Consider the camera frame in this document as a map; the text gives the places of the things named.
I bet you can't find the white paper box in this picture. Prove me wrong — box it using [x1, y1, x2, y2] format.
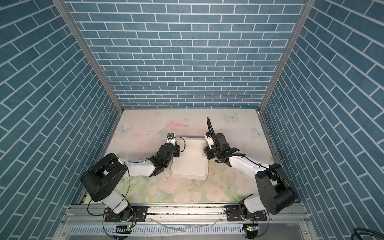
[170, 137, 209, 181]

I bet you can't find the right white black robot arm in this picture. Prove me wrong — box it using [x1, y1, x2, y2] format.
[204, 132, 297, 220]

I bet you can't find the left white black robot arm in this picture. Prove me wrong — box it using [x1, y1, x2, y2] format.
[81, 143, 180, 222]

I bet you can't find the left circuit board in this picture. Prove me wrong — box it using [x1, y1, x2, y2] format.
[113, 225, 132, 236]

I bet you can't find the circuit board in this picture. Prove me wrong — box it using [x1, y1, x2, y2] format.
[113, 225, 132, 236]
[243, 224, 259, 239]

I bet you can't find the right circuit board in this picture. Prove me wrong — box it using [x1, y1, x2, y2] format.
[243, 224, 259, 239]

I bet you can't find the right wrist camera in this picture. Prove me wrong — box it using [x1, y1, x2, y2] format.
[205, 132, 215, 149]

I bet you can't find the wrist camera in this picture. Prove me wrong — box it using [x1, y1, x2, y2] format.
[167, 133, 175, 145]
[205, 132, 215, 149]

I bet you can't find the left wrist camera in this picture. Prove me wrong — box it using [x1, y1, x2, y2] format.
[167, 133, 175, 145]

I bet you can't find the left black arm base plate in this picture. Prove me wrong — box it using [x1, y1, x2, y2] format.
[105, 206, 149, 224]

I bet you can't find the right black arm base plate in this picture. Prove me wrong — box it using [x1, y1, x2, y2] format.
[223, 205, 268, 222]

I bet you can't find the aluminium front rail frame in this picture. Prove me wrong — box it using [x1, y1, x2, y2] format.
[54, 203, 317, 240]

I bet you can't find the black cable bottom right corner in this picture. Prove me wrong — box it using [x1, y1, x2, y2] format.
[350, 227, 384, 240]

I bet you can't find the right aluminium corner post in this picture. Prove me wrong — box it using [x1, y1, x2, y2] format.
[259, 0, 316, 113]

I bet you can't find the aluminium corner post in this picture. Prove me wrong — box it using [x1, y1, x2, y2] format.
[52, 0, 124, 114]
[259, 0, 316, 113]

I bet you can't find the left aluminium corner post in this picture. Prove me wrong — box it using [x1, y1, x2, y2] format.
[52, 0, 124, 114]

